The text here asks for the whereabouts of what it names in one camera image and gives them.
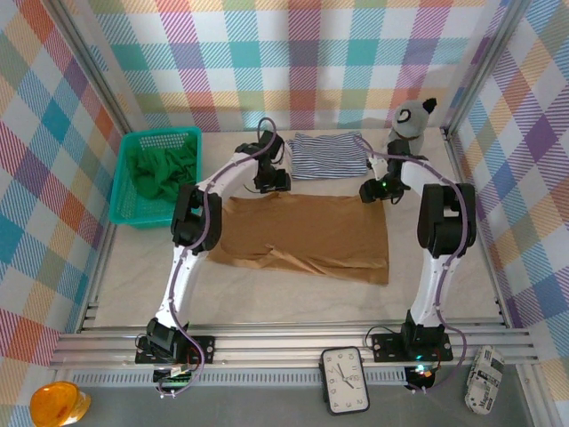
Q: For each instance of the blue white striped tank top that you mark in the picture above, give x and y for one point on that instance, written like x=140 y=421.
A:
x=324 y=155

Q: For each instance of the brown tank top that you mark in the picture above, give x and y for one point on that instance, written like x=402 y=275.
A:
x=311 y=227

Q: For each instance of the green tank top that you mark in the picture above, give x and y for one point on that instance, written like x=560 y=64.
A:
x=160 y=173

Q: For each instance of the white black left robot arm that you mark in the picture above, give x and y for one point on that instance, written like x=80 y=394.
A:
x=178 y=284

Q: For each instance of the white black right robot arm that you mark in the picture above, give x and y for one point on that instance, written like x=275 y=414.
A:
x=433 y=289

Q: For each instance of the grey plush toy animal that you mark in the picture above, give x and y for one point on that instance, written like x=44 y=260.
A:
x=411 y=118

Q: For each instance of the teal plastic basket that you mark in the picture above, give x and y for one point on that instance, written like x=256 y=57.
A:
x=117 y=209

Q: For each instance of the small electronics board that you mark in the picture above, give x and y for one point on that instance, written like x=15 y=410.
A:
x=422 y=376
x=173 y=378

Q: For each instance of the black framed white clock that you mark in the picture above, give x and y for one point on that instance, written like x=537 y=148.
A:
x=344 y=380

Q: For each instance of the orange translucent plastic object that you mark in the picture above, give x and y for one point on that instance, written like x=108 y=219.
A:
x=55 y=402

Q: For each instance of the aluminium side rail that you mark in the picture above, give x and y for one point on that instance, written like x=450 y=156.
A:
x=95 y=284
x=494 y=284

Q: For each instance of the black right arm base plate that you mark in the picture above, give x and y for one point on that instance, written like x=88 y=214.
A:
x=387 y=347

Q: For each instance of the long aluminium frame rail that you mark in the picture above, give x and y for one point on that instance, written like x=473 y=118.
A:
x=266 y=347

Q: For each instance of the aluminium corner post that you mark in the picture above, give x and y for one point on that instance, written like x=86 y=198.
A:
x=91 y=58
x=489 y=58

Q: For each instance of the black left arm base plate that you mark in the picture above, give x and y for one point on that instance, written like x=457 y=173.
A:
x=204 y=347

